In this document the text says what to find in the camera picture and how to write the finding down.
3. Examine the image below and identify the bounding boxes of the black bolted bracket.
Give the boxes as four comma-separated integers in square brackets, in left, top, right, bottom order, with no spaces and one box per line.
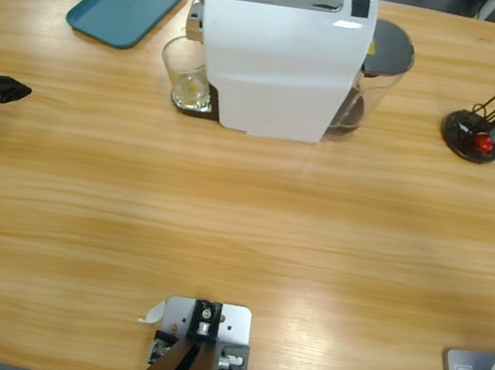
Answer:
[216,340,253,370]

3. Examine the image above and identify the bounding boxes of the clear water tank black lid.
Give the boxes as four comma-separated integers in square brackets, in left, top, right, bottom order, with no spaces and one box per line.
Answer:
[325,13,422,155]

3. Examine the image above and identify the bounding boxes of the white capsule coffee machine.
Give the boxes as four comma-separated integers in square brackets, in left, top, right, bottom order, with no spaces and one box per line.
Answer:
[170,0,382,153]

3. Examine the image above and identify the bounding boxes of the clear drinking glass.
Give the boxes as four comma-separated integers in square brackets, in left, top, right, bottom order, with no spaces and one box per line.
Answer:
[153,33,223,116]

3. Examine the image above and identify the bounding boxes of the white mount plate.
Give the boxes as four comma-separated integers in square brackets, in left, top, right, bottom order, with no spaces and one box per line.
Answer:
[148,292,259,370]

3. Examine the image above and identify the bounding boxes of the teal plastic tray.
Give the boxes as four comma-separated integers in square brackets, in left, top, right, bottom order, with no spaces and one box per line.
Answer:
[61,0,187,59]

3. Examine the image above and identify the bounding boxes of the red coffee capsule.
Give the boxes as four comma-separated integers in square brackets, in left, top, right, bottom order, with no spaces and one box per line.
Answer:
[472,131,495,155]

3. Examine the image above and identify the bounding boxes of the white paper tag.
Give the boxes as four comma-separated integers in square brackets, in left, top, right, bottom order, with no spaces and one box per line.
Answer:
[137,298,168,328]

